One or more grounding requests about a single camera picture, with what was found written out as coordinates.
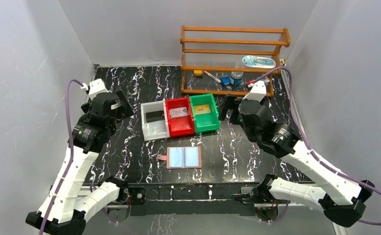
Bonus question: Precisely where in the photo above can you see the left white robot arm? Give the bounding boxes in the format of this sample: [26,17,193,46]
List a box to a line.
[25,91,133,235]

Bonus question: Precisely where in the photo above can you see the gold yellow card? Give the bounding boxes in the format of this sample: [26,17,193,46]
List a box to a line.
[194,104,211,115]

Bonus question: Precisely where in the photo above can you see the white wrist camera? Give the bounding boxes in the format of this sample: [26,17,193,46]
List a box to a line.
[243,80,267,102]
[88,79,109,100]

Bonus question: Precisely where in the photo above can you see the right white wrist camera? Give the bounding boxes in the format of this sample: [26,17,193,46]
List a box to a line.
[243,80,267,102]

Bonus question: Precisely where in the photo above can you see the black card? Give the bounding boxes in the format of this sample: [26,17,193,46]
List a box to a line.
[145,110,165,123]

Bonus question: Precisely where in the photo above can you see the clear blister package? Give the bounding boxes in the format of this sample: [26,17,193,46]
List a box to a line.
[242,55,276,69]

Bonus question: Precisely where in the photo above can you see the green plastic bin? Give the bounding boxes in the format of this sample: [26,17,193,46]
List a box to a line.
[189,94,220,133]

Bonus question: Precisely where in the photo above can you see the blue small block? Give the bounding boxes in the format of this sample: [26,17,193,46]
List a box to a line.
[221,76,231,86]

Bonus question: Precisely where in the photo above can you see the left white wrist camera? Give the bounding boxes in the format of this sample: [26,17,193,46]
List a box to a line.
[88,79,109,100]

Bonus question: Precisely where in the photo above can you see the yellow small block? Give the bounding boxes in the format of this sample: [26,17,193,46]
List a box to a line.
[193,70,203,77]

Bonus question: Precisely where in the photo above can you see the white plastic bin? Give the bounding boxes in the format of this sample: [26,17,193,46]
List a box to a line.
[140,100,170,141]

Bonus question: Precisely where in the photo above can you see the wooden shelf rack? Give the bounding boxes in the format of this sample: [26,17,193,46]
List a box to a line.
[180,25,291,95]

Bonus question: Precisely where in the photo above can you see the white silver card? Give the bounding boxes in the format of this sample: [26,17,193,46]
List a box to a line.
[169,107,189,118]

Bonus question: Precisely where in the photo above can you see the red plastic bin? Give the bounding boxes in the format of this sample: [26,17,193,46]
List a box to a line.
[165,97,196,138]

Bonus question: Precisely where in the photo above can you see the grey stapler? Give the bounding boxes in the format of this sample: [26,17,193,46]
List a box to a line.
[262,76,270,86]

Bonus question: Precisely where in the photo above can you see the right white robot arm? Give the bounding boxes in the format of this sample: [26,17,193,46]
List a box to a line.
[219,95,372,228]

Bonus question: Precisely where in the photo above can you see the red white marker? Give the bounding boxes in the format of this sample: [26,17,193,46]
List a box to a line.
[203,70,222,84]

